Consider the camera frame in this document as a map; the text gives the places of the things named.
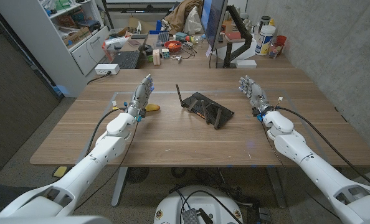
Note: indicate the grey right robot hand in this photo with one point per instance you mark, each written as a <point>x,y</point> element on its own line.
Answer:
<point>256,95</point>

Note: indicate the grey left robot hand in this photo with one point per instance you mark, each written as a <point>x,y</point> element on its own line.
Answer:
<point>140,95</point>

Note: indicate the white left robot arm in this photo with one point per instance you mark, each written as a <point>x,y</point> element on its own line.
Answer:
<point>88,169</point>

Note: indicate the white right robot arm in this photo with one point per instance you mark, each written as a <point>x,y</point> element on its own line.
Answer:
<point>315,169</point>

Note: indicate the yellow toy banana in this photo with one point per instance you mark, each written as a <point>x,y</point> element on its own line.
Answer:
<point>153,107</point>

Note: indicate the black router with antennas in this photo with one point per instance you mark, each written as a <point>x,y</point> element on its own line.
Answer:
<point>208,109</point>

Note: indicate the small white box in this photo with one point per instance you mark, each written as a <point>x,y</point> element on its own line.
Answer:
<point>246,63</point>

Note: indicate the black laptop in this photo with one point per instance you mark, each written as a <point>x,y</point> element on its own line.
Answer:
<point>127,59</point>

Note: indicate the white power strip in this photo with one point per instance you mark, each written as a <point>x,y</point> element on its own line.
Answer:
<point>106,69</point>

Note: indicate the colourful puzzle cube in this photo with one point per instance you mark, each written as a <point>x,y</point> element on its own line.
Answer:
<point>165,53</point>

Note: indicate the white wipes canister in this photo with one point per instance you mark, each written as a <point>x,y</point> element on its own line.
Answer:
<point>265,40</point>

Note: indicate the red plastic cup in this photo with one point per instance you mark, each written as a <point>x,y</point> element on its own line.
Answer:
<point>281,42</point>

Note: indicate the red bowl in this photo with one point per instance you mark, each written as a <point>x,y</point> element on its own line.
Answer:
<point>172,46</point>

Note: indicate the grey keyboard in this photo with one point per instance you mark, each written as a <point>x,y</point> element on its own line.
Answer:
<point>162,39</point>

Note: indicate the pink sticky note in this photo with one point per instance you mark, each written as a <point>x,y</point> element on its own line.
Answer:
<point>208,51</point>

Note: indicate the black round fan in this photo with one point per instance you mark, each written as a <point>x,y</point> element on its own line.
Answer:
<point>137,175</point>

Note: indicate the cardboard box with print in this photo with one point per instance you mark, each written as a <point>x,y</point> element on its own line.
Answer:
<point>76,36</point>

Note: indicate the computer monitor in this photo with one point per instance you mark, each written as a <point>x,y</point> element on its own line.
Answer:
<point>214,18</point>

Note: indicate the white plastic bag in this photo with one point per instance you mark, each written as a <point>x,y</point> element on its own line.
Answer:
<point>192,21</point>

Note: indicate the grey table leg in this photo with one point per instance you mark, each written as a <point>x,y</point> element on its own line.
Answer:
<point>119,186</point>
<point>277,186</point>

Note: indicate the white shelf cabinet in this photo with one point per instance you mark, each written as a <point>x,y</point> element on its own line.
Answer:
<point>54,56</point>

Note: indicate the yellow sponge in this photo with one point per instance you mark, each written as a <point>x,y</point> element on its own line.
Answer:
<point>60,171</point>

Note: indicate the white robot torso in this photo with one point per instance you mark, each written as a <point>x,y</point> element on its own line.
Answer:
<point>200,202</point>

